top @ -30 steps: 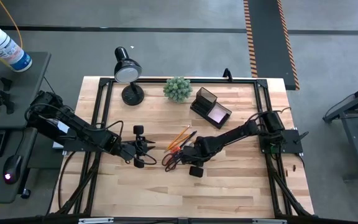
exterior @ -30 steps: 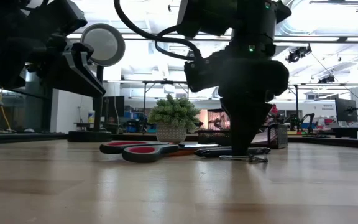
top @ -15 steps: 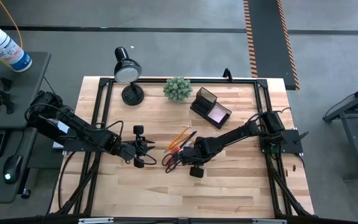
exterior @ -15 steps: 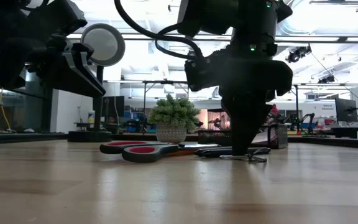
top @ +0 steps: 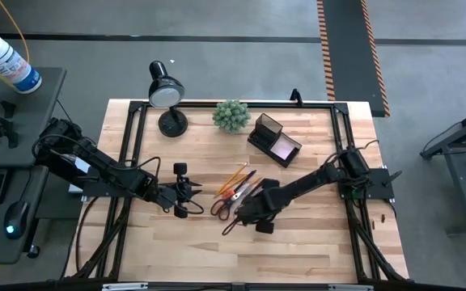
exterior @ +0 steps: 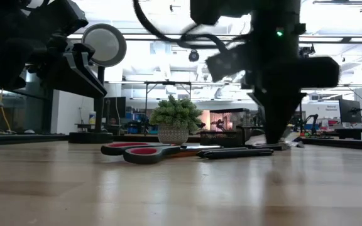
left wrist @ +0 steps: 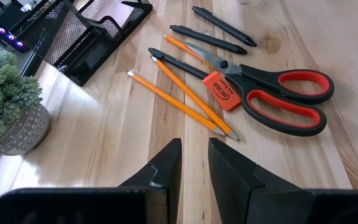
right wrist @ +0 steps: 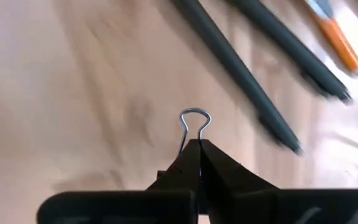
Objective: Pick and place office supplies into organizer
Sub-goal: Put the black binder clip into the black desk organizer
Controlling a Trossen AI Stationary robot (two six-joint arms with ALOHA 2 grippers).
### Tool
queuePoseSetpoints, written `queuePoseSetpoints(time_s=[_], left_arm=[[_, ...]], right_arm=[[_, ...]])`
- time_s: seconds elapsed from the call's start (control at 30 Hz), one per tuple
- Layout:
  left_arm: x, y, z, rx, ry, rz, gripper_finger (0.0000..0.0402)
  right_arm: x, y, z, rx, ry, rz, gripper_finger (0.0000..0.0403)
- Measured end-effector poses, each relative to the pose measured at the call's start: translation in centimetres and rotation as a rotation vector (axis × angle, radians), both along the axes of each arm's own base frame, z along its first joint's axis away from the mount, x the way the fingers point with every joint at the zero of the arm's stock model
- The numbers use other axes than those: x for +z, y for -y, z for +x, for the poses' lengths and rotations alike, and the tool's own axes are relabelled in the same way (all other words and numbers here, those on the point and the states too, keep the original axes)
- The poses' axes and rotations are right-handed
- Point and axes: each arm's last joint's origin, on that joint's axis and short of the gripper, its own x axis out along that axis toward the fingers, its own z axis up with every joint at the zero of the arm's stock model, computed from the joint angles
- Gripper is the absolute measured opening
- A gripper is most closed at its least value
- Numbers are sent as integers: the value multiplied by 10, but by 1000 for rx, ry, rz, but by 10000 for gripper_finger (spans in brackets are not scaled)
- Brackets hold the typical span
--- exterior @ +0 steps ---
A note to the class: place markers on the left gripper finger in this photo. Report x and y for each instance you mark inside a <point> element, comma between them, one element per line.
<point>90,51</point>
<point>83,78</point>

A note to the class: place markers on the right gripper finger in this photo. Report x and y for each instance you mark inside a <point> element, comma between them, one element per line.
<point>270,116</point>
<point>286,113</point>

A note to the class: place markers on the black pen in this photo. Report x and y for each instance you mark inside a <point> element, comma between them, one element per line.
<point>237,153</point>
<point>218,150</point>

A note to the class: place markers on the orange pencil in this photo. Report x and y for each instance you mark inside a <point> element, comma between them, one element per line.
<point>184,154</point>

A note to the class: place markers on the red and black scissors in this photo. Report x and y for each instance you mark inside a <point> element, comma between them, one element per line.
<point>143,155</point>

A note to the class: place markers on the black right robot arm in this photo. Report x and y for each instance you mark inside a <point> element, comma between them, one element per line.
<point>272,15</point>

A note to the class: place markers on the black mesh desk organizer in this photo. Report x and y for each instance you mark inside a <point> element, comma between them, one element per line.
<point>218,138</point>

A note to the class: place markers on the black desk lamp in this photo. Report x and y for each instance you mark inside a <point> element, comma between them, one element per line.
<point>108,47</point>

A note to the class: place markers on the white wipes canister blue label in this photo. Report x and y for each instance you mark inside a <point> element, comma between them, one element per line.
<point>92,118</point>

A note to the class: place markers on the black computer monitor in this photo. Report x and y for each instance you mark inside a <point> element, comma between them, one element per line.
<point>349,111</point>
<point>118,106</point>

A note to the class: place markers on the dark grey side desk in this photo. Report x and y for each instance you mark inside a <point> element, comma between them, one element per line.
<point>83,125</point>

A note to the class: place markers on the background dark desk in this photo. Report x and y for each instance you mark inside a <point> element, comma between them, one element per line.
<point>357,130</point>

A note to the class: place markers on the green potted plant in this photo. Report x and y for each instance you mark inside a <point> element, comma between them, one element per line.
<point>174,116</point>

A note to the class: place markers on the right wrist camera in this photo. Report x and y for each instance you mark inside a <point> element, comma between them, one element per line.
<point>228,64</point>

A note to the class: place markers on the black aluminium table frame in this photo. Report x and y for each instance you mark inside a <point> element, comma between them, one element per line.
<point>27,138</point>

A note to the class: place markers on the background black rig frame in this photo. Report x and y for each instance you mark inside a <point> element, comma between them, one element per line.
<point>168,83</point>

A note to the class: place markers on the black overhead camera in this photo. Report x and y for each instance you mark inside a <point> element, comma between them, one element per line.
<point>194,56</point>

